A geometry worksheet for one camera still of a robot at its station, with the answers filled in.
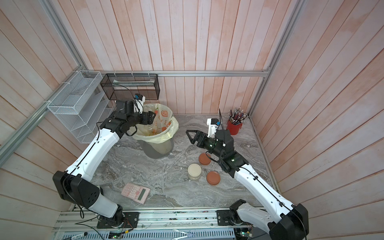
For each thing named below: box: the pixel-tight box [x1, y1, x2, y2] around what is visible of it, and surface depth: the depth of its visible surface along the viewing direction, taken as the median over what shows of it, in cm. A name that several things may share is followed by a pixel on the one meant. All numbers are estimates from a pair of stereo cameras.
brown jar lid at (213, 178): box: [206, 171, 221, 186], surface depth 90 cm
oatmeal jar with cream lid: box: [187, 163, 202, 181], surface depth 85 cm
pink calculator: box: [121, 182, 151, 205], surface depth 83 cm
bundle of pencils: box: [228, 107, 248, 126], surface depth 100 cm
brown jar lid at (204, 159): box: [198, 152, 212, 166], surface depth 97 cm
